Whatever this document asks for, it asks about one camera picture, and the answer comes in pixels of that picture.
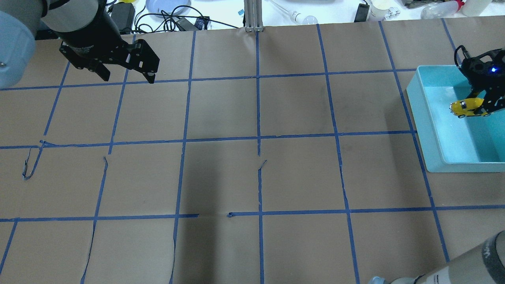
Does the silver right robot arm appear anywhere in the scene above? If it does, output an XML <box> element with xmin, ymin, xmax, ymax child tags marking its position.
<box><xmin>393</xmin><ymin>45</ymin><xmax>504</xmax><ymax>284</ymax></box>

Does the light blue plastic bin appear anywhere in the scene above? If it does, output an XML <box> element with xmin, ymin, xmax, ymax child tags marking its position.
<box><xmin>406</xmin><ymin>65</ymin><xmax>505</xmax><ymax>173</ymax></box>

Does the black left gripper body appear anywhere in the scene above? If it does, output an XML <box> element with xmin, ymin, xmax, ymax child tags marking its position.
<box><xmin>59</xmin><ymin>8</ymin><xmax>127</xmax><ymax>68</ymax></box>

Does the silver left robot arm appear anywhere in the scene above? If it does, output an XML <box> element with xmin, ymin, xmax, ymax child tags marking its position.
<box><xmin>0</xmin><ymin>0</ymin><xmax>159</xmax><ymax>88</ymax></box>

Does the aluminium frame post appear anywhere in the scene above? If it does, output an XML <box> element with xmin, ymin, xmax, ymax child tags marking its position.
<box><xmin>244</xmin><ymin>0</ymin><xmax>264</xmax><ymax>32</ymax></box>

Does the yellow toy beetle car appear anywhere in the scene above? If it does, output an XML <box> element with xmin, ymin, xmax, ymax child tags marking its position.
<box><xmin>449</xmin><ymin>97</ymin><xmax>491</xmax><ymax>118</ymax></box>

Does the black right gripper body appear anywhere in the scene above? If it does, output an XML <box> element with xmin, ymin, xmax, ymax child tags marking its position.
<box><xmin>460</xmin><ymin>48</ymin><xmax>505</xmax><ymax>90</ymax></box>

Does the light blue plate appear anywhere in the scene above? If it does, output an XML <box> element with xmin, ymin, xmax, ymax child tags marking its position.
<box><xmin>145</xmin><ymin>0</ymin><xmax>191</xmax><ymax>18</ymax></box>

